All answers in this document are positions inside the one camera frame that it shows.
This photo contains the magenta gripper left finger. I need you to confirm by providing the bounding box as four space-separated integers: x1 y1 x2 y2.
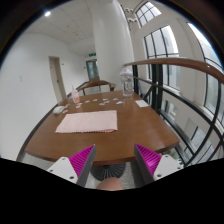
46 144 97 188

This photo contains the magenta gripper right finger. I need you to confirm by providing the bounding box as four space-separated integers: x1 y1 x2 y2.
133 143 184 185

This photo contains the pink towel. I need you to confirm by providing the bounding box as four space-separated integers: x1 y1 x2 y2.
56 110 118 133

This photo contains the person's knee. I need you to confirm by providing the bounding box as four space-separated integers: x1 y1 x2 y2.
97 177 124 191

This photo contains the white crumpled tissue pack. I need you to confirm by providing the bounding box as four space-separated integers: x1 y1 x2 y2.
53 106 65 115

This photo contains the white paper sheet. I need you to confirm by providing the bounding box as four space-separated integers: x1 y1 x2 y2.
135 100 149 107

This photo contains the small pink-label bottle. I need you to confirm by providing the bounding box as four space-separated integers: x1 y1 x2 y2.
72 85 80 103

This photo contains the wooden chair back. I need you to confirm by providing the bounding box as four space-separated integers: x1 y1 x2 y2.
76 80 116 96

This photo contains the clear plastic water bottle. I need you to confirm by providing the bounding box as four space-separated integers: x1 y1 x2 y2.
120 67 133 97

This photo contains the white door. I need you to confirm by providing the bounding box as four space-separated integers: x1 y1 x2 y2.
49 56 67 102

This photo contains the wooden stair handrail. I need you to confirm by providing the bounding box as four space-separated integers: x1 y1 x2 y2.
126 57 224 84

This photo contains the black table pedestal base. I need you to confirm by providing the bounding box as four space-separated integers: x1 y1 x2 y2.
91 163 126 181

